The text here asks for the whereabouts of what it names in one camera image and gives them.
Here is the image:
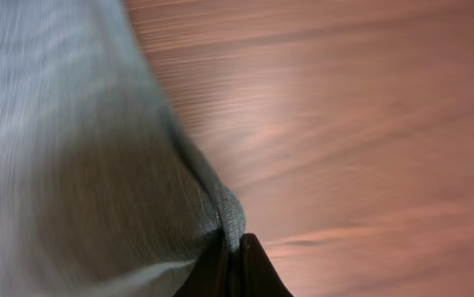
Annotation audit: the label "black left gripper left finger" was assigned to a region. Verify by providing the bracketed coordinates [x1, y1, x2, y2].
[173, 231, 228, 297]

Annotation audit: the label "light blue denim shorts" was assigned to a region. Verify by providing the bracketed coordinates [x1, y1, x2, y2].
[0, 0, 246, 296]

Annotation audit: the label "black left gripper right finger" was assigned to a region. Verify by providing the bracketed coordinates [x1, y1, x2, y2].
[241, 233, 293, 297]

